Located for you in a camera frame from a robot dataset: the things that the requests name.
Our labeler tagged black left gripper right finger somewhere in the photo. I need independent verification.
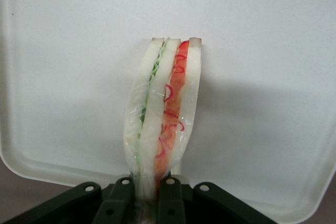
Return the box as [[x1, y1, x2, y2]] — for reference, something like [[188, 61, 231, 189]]
[[157, 177, 276, 224]]

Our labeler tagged white plastic tray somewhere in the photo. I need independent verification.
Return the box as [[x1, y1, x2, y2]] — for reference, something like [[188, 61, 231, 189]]
[[0, 0, 336, 224]]

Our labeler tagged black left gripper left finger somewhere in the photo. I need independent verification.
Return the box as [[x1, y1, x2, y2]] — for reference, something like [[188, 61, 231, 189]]
[[5, 177, 136, 224]]

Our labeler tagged plastic-wrapped triangle sandwich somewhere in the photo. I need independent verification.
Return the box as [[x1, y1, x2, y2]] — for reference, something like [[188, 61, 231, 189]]
[[123, 36, 204, 224]]

